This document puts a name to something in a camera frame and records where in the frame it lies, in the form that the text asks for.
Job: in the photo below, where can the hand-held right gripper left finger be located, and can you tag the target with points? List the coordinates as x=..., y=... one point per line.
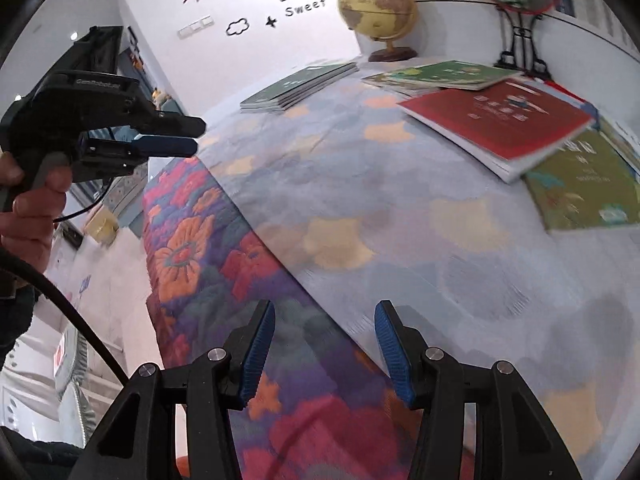
x=257, y=355

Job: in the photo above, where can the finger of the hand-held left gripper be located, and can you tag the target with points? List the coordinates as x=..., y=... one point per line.
x=160, y=146
x=180, y=126

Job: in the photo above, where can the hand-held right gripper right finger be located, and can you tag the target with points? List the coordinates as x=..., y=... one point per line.
x=395, y=355

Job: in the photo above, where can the teal paperback book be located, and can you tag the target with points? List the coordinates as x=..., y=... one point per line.
x=295, y=84

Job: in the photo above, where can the olive green insect book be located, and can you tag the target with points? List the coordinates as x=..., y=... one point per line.
x=580, y=185

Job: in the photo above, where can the red paperback book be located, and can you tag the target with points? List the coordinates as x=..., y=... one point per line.
x=500, y=120

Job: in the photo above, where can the green paperback book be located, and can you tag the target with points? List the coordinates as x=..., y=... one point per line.
x=450, y=74

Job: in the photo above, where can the person's left forearm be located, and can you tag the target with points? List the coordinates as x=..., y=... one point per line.
x=15, y=320

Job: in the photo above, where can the person's left hand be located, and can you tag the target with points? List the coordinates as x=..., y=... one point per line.
x=35, y=210

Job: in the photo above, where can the small yellow toy figure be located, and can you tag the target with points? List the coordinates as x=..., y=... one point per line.
x=160, y=99

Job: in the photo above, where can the purple floral cloth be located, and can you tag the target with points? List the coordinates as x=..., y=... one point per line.
x=200, y=260

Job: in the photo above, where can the yellow desk globe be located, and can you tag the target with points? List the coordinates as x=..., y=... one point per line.
x=375, y=5

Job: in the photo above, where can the black fan stand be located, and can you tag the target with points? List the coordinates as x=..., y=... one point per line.
x=506, y=57

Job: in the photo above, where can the row of white wall switches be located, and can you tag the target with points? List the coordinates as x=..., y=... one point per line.
x=196, y=27

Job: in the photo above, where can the black cloud wall sticker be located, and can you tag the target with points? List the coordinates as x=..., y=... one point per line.
x=237, y=26

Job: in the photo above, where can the black star wall sticker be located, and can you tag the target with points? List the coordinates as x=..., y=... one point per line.
x=271, y=22

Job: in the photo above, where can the black lettering wall sticker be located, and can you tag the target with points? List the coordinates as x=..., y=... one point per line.
x=306, y=8

